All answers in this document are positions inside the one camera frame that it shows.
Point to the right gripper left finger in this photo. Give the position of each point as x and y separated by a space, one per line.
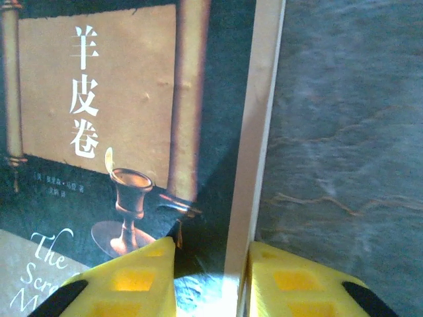
132 280

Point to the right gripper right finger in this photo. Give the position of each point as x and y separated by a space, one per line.
297 284

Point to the brown book with scroll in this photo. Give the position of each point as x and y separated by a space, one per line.
99 99

